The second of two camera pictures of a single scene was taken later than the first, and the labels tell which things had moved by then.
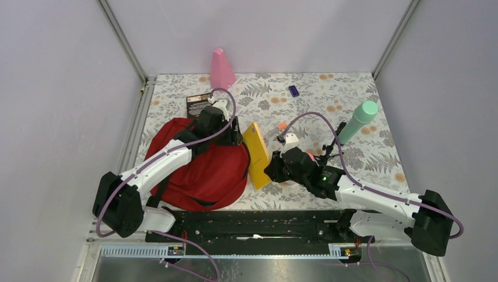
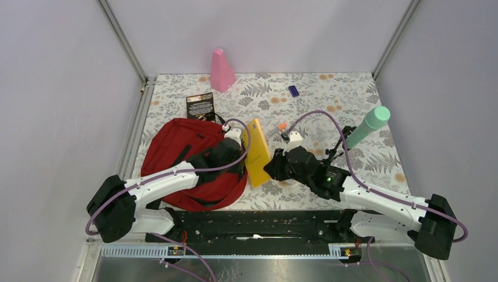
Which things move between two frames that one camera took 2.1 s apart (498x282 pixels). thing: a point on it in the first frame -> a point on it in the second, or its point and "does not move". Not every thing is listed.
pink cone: [222, 74] does not move
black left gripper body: [229, 138] -> [235, 169]
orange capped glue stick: [281, 127] does not move
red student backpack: [214, 178] does not move
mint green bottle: [364, 113] -> [376, 118]
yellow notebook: [258, 155] does not move
